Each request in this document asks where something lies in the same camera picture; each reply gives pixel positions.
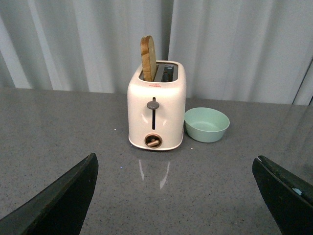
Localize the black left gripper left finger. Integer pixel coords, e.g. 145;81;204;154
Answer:
0;153;98;235

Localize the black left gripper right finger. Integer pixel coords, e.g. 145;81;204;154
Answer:
252;156;313;235

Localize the mint green bowl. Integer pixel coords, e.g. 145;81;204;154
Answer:
184;107;230;143

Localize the cream white toaster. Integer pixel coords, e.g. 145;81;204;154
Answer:
127;61;186;151

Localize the brown toast slice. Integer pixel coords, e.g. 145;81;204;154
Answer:
140;35;157;82

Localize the dark cable at curtain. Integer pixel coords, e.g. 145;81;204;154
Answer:
292;56;313;105

